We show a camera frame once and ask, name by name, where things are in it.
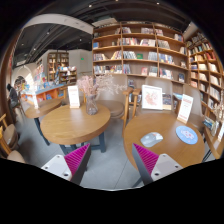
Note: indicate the seated person in black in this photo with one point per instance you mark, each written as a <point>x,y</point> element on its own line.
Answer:
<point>13,96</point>

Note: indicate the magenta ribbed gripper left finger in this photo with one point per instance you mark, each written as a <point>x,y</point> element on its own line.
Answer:
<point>70,167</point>

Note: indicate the pink dried flowers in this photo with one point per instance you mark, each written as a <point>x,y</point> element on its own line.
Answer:
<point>93,85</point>

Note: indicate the white sign card centre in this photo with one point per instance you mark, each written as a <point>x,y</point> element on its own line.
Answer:
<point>74,96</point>

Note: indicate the white sign card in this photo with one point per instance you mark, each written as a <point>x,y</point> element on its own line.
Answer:
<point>185,108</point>
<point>74,96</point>

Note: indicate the round wooden table centre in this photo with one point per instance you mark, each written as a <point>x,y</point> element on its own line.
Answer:
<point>68,127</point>

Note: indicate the glass vase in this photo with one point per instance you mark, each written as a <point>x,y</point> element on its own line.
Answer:
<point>91,106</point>

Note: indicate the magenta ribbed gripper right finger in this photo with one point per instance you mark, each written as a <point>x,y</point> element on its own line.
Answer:
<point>152,166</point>

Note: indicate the large wooden bookshelf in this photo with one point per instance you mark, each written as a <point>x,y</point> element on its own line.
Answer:
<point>140,49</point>

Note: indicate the wooden chair left edge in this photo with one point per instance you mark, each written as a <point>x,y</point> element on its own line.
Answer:
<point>9,140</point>

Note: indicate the white sign card right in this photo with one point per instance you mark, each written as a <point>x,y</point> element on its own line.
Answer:
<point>185,108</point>

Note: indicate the blue round mouse pad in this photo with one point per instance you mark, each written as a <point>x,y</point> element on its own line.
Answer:
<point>187,135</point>

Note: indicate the wooden side bookshelf right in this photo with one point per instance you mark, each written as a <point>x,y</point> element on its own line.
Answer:
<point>206,79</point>

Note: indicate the far wooden bookshelf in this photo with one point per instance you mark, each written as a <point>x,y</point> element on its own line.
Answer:
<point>59,69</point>

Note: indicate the white red picture board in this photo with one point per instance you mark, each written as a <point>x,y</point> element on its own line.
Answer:
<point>151,97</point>

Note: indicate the round wooden table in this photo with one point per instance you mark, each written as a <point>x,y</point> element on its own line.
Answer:
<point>45,107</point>
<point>68,127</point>
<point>164,124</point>

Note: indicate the round wooden table left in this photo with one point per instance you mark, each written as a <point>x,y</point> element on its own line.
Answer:
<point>45,107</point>

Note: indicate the orange book display counter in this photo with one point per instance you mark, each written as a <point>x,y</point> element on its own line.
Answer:
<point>53,92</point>

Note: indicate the wooden chair centre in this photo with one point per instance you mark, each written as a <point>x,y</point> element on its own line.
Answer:
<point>118,104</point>

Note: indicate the round wooden table right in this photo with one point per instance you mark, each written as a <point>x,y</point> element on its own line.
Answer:
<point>164,124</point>

